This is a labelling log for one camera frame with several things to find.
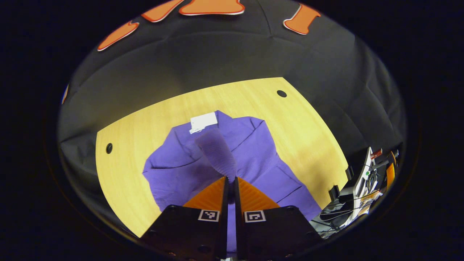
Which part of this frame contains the purple shirt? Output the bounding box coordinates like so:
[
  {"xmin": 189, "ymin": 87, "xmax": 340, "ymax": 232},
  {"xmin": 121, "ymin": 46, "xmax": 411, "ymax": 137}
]
[{"xmin": 142, "ymin": 110, "xmax": 322, "ymax": 254}]

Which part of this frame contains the black backdrop cloth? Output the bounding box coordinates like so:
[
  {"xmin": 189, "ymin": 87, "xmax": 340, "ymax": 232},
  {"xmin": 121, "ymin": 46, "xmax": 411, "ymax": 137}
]
[{"xmin": 58, "ymin": 0, "xmax": 406, "ymax": 232}]

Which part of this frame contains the white device with cables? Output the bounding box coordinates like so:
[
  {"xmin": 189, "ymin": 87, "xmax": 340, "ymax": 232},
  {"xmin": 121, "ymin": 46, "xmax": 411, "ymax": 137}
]
[{"xmin": 312, "ymin": 147, "xmax": 385, "ymax": 236}]

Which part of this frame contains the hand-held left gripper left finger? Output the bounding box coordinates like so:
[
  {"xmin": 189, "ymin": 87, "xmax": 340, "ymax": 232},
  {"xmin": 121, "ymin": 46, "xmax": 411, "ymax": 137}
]
[{"xmin": 140, "ymin": 177, "xmax": 229, "ymax": 261}]

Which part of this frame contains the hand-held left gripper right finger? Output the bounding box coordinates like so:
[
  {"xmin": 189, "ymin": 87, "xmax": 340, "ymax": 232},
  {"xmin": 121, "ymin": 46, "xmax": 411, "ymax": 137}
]
[{"xmin": 234, "ymin": 177, "xmax": 323, "ymax": 261}]

